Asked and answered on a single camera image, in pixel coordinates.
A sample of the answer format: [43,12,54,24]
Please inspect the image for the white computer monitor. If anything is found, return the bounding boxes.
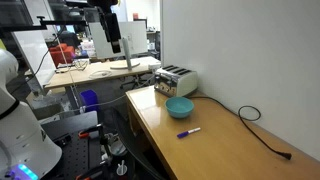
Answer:
[88,20,149,71]

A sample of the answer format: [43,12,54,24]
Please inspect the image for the black metal mount bar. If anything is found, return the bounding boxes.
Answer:
[35,14,88,29]

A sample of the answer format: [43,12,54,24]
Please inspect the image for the black perforated robot base table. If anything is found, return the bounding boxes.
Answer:
[39,110,104,180]

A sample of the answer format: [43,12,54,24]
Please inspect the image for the silver four slot toaster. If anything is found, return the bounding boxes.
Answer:
[153,64,199,98]

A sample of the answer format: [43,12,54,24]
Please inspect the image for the thin white cable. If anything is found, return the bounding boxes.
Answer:
[39,73,158,125]

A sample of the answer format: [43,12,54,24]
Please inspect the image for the red upholstered seat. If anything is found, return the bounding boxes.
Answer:
[49,42,76,68]

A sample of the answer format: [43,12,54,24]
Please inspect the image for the black power cable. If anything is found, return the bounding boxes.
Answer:
[188,95,293,161]

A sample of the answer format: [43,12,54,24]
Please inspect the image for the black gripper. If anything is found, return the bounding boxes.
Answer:
[98,6,122,54]

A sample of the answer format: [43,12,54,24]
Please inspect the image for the teal bowl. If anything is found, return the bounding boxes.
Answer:
[164,96,195,120]

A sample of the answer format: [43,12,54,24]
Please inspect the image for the orange handled black clamp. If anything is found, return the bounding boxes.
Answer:
[77,123,105,140]
[75,159,112,180]

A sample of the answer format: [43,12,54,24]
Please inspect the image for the light wooden office desk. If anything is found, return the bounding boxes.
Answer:
[44,55,162,90]

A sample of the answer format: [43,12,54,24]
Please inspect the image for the white board panel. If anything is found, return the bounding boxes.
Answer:
[12,29,57,88]

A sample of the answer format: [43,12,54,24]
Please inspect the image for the purple capped white marker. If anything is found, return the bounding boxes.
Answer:
[176,126,202,139]

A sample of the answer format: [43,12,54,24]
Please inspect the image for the blue plastic bin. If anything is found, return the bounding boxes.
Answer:
[79,89,101,113]

